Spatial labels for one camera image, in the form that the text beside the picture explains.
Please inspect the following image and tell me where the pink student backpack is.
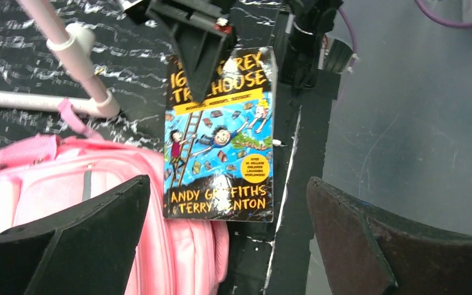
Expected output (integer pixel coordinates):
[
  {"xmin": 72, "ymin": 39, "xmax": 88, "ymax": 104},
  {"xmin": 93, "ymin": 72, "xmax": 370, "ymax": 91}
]
[{"xmin": 0, "ymin": 97, "xmax": 230, "ymax": 295}]

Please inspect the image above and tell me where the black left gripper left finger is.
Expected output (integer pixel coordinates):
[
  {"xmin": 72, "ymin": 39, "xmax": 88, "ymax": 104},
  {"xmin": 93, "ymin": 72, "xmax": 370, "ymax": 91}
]
[{"xmin": 0, "ymin": 175, "xmax": 151, "ymax": 294}]

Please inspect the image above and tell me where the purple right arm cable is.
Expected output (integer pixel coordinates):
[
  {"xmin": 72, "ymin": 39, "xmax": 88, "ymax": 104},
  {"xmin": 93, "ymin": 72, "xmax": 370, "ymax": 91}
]
[{"xmin": 336, "ymin": 0, "xmax": 472, "ymax": 66}]

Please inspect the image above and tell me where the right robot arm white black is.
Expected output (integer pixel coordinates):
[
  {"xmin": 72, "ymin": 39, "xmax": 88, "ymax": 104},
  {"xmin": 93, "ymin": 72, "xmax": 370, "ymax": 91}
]
[{"xmin": 118, "ymin": 1, "xmax": 343, "ymax": 103}]

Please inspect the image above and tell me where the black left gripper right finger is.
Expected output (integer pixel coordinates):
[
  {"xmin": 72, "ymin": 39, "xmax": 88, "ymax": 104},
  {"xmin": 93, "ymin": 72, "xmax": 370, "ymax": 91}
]
[{"xmin": 307, "ymin": 177, "xmax": 472, "ymax": 294}]

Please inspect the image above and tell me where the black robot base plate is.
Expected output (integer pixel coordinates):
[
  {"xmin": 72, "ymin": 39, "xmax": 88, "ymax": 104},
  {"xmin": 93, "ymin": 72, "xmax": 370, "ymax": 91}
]
[{"xmin": 219, "ymin": 50, "xmax": 340, "ymax": 294}]

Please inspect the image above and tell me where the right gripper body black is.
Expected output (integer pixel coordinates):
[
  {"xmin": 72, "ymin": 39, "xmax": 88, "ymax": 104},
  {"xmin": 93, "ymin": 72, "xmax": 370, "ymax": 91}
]
[{"xmin": 117, "ymin": 0, "xmax": 236, "ymax": 25}]

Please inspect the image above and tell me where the dark treehouse book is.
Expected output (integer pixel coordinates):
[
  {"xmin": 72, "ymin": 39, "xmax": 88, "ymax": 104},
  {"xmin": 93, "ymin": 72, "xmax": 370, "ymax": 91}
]
[{"xmin": 163, "ymin": 46, "xmax": 277, "ymax": 222}]

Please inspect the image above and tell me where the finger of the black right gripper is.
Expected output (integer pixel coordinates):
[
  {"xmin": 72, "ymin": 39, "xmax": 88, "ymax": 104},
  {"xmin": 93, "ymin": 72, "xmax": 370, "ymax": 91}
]
[{"xmin": 157, "ymin": 12, "xmax": 237, "ymax": 103}]

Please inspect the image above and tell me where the white PVC pipe frame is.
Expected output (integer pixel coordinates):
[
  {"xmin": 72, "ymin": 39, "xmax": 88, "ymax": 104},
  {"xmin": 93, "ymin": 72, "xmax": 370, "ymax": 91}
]
[{"xmin": 0, "ymin": 1, "xmax": 120, "ymax": 118}]

